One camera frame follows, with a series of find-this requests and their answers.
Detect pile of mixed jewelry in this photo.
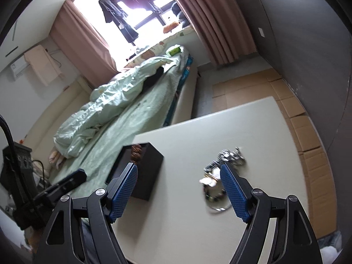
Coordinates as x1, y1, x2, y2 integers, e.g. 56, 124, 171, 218
199, 147, 246, 213

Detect black square jewelry box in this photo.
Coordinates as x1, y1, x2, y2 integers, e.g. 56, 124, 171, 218
105, 142, 163, 201

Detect pink pillow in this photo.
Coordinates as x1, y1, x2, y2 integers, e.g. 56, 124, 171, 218
48, 148, 66, 171

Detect white low table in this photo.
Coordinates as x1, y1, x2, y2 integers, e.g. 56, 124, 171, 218
111, 95, 310, 264

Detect cream padded headboard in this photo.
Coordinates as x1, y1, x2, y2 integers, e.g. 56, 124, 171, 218
23, 77, 92, 171

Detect light green crumpled duvet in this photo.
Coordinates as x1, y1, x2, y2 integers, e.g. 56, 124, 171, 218
53, 57, 180, 159

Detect brown cardboard floor sheets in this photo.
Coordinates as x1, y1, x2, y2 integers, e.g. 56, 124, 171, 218
212, 68, 337, 238

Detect bed with green sheet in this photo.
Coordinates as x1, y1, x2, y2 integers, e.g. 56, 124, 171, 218
50, 45, 193, 196

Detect black item on bed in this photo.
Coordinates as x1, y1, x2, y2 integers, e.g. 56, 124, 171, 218
143, 66, 164, 90

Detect beige hanging towel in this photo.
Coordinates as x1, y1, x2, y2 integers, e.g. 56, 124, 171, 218
24, 45, 62, 86

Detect green tissue pack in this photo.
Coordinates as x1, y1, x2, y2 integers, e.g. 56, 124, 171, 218
166, 45, 181, 57

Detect left pink curtain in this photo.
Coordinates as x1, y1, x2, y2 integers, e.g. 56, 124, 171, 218
49, 0, 118, 88

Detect pink curtain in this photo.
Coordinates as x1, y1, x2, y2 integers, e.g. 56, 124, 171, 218
176, 0, 257, 66
49, 0, 118, 88

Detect patterned windowsill cushion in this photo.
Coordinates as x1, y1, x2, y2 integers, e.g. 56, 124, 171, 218
123, 26, 195, 69

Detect orange item on windowsill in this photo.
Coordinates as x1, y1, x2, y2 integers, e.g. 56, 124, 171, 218
163, 22, 179, 33

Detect dark hanging shirt left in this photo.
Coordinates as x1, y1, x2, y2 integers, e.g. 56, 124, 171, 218
98, 0, 138, 44

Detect dark pillows on windowsill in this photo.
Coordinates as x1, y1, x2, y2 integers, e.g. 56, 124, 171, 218
171, 2, 190, 28

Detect right pink curtain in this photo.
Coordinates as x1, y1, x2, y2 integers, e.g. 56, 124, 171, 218
176, 0, 257, 66

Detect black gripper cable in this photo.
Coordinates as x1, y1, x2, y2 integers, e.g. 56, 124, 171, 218
0, 114, 26, 199

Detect white wall air conditioner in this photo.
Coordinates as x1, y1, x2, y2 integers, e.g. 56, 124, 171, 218
10, 55, 29, 80

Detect white wall socket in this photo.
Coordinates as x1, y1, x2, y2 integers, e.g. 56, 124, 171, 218
258, 27, 266, 38

